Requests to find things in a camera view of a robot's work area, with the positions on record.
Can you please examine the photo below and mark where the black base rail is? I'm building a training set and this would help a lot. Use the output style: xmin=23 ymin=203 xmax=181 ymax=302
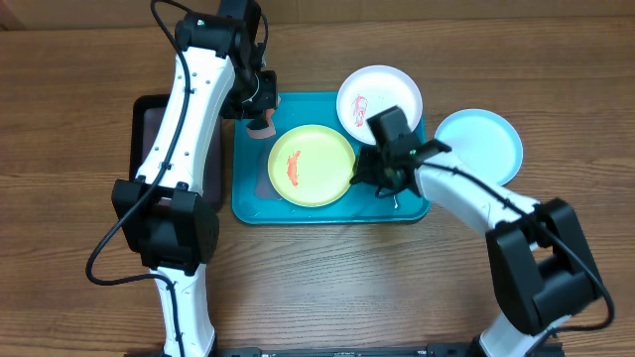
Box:
xmin=123 ymin=341 xmax=566 ymax=357

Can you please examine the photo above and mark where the green and orange sponge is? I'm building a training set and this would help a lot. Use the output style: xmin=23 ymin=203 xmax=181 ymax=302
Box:
xmin=243 ymin=96 xmax=281 ymax=140

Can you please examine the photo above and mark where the light blue plate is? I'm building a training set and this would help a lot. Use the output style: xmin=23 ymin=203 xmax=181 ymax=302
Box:
xmin=435 ymin=108 xmax=524 ymax=185

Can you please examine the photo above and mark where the black rectangular tray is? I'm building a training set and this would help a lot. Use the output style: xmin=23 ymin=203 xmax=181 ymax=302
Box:
xmin=129 ymin=94 xmax=224 ymax=211

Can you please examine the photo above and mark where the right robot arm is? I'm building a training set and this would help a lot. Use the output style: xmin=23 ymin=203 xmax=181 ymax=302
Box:
xmin=351 ymin=137 xmax=610 ymax=356

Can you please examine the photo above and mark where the teal plastic tray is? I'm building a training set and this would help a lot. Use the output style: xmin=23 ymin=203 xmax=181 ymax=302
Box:
xmin=231 ymin=91 xmax=431 ymax=225

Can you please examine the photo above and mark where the yellow-green plate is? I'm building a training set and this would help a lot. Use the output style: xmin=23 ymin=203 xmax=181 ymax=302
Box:
xmin=267 ymin=124 xmax=355 ymax=207

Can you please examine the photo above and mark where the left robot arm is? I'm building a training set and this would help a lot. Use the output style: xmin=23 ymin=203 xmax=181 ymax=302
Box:
xmin=85 ymin=0 xmax=279 ymax=356

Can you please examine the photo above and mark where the white plate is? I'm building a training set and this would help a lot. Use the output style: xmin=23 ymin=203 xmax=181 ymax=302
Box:
xmin=336 ymin=65 xmax=424 ymax=145

